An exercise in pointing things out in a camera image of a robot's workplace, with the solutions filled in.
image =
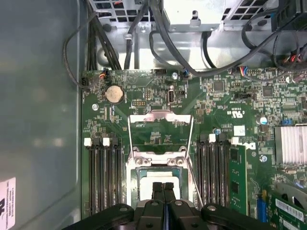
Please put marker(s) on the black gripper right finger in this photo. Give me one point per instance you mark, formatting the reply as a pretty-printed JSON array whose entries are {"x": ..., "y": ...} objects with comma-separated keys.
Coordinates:
[{"x": 184, "y": 215}]

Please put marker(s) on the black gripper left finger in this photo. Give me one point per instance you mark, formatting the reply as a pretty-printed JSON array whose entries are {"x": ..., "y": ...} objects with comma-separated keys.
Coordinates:
[{"x": 146, "y": 215}]

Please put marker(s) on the CPU with silver top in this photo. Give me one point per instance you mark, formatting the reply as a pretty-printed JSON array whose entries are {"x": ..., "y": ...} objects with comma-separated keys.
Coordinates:
[{"x": 146, "y": 184}]

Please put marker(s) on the metal socket cover frame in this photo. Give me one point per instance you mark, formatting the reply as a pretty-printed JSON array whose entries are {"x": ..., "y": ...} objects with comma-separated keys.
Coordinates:
[{"x": 160, "y": 118}]

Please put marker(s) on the CPU socket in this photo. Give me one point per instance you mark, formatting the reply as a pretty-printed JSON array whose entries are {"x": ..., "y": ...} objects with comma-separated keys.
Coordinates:
[{"x": 129, "y": 184}]

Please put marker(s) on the RAM slot black clips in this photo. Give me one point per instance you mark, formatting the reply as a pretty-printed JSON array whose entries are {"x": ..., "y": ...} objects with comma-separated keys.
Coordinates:
[
  {"x": 116, "y": 153},
  {"x": 96, "y": 153},
  {"x": 202, "y": 153},
  {"x": 221, "y": 153}
]

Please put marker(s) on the blue expansion slot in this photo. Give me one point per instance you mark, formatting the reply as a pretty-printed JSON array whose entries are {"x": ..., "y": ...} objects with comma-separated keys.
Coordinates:
[{"x": 261, "y": 206}]

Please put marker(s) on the green RAM stick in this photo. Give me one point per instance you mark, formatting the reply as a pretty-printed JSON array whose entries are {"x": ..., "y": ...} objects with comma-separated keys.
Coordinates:
[{"x": 237, "y": 179}]

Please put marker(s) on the graphics card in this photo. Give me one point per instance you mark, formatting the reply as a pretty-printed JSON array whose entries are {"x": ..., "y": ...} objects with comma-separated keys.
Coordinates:
[{"x": 287, "y": 210}]

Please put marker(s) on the green motherboard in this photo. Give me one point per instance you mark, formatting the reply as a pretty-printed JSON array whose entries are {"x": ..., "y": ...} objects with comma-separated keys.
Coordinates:
[{"x": 216, "y": 107}]

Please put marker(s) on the internal USB port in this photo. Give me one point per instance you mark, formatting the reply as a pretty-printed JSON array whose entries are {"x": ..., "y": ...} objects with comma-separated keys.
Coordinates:
[{"x": 170, "y": 97}]

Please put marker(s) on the round silver coin battery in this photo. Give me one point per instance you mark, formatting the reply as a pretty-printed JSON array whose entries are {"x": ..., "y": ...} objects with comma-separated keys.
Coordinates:
[{"x": 114, "y": 94}]

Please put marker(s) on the silver finned chipset heatsink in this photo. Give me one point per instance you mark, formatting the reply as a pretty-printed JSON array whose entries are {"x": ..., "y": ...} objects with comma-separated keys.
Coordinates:
[{"x": 292, "y": 143}]

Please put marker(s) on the white case sticker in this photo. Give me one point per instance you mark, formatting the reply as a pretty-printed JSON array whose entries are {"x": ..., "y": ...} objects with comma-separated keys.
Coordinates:
[{"x": 7, "y": 198}]

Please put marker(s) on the black and silver PC case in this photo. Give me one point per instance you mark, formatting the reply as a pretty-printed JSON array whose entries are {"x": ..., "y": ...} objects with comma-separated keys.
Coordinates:
[{"x": 36, "y": 95}]

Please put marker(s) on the silver drive cage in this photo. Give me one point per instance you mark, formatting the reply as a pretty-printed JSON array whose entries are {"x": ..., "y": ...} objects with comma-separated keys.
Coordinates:
[{"x": 187, "y": 14}]

